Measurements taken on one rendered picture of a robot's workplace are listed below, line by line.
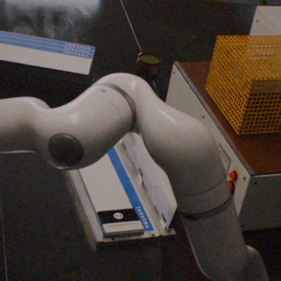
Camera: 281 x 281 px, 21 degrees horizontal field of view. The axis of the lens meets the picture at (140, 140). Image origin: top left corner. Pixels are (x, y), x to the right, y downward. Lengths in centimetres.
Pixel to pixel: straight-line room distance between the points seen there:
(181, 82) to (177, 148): 108
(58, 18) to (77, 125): 172
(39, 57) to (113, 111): 119
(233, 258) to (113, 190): 80
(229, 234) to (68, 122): 32
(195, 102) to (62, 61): 47
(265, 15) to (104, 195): 71
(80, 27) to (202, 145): 170
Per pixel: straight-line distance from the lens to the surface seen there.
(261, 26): 228
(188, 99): 220
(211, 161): 120
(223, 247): 126
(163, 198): 193
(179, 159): 118
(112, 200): 199
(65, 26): 284
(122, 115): 125
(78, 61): 241
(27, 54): 242
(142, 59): 248
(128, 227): 190
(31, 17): 287
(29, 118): 127
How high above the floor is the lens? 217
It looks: 34 degrees down
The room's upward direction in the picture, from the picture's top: 11 degrees clockwise
